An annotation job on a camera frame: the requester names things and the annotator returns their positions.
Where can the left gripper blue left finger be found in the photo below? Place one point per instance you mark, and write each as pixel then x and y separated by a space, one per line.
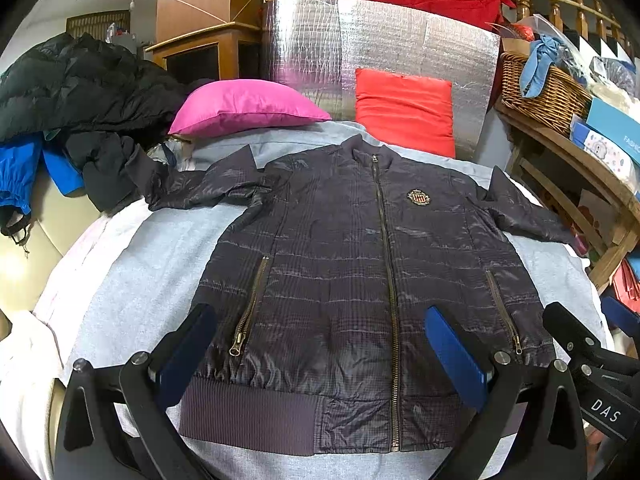
pixel 154 381

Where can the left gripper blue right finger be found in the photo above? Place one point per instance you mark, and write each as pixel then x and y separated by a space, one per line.
pixel 488 381

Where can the dark quilted zip jacket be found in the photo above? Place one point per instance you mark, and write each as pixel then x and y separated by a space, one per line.
pixel 321 286

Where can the wooden shelf table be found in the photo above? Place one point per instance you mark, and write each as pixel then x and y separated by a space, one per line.
pixel 559 167

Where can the blue cardboard box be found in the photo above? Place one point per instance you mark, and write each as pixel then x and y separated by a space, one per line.
pixel 611 137

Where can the blue garment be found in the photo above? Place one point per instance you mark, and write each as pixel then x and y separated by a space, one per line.
pixel 20 160

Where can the red pillow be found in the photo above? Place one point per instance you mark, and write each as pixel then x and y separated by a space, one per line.
pixel 408 111

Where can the wicker basket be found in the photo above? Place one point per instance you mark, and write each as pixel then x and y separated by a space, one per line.
pixel 561 98

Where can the pink pillow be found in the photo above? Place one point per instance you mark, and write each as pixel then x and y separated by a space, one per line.
pixel 230 106

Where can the black puffer jacket pile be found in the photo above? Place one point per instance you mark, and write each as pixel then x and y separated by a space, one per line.
pixel 96 101

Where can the light blue cloth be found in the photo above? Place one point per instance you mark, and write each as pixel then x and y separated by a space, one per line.
pixel 544 53

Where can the wooden cabinet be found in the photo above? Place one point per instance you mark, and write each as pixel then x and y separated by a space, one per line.
pixel 213 39

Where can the silver foil insulation mat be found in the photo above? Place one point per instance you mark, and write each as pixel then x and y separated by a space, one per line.
pixel 316 47

